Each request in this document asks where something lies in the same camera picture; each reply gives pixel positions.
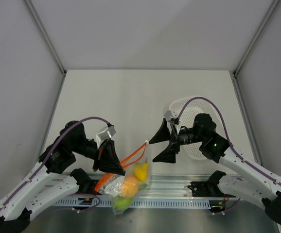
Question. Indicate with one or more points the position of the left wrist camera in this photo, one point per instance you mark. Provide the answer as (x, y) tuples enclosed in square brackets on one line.
[(105, 133)]

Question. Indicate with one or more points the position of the clear zip top bag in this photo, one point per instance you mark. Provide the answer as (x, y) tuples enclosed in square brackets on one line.
[(114, 182)]

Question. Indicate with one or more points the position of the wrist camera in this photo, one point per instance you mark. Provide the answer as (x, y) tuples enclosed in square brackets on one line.
[(105, 133), (172, 118)]

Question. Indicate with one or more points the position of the green apple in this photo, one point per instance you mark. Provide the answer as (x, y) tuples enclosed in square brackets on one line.
[(122, 202)]

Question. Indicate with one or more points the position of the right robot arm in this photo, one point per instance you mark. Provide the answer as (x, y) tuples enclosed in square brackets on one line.
[(257, 185)]

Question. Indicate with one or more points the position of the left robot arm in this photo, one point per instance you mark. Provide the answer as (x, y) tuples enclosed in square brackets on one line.
[(27, 200)]

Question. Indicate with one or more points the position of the aluminium frame post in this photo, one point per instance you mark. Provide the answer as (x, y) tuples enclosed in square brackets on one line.
[(44, 34), (265, 22)]

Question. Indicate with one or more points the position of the right aluminium frame post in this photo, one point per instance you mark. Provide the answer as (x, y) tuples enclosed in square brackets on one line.
[(265, 22)]

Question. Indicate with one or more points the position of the black mounting plate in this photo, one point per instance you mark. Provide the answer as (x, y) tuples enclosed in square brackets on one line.
[(94, 188), (201, 189)]

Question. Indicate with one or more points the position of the white slotted cable duct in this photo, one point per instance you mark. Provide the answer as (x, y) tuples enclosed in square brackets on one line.
[(139, 203)]

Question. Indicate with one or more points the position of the left aluminium frame post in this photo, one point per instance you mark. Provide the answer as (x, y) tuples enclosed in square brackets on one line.
[(44, 34)]

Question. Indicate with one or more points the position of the yellow pear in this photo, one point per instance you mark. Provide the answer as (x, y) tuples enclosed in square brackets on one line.
[(141, 171)]

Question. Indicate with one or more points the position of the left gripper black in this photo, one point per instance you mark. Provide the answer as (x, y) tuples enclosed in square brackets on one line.
[(107, 158)]

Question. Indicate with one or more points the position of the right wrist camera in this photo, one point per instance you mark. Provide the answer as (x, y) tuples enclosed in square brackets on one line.
[(172, 118)]

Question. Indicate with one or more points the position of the white green cabbage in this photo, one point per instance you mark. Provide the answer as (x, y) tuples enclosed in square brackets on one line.
[(143, 186)]

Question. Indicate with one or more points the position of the orange peach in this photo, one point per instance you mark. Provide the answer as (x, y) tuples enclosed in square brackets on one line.
[(130, 187)]

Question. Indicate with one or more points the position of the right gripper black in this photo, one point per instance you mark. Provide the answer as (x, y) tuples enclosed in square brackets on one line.
[(168, 155)]

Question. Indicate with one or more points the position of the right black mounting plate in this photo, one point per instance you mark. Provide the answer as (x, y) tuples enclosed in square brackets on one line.
[(201, 189)]

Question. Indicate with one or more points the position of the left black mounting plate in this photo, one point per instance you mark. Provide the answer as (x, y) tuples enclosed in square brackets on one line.
[(94, 188)]

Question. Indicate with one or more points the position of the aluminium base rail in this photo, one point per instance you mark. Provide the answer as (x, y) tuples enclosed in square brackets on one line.
[(171, 186)]

